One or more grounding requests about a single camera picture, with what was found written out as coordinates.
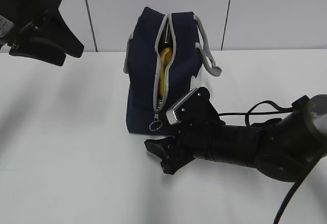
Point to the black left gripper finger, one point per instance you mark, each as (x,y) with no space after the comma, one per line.
(44,48)
(51,23)

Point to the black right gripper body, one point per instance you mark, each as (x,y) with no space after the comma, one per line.
(209,141)

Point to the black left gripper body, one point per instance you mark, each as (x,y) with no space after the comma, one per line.
(19,20)

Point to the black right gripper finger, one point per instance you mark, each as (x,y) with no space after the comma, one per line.
(166,148)
(172,163)

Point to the yellow banana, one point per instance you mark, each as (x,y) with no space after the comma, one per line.
(165,57)

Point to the navy blue lunch bag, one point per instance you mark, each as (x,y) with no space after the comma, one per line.
(154,31)

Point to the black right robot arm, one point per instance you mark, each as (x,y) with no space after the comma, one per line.
(278,148)

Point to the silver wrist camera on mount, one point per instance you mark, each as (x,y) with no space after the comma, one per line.
(189,106)

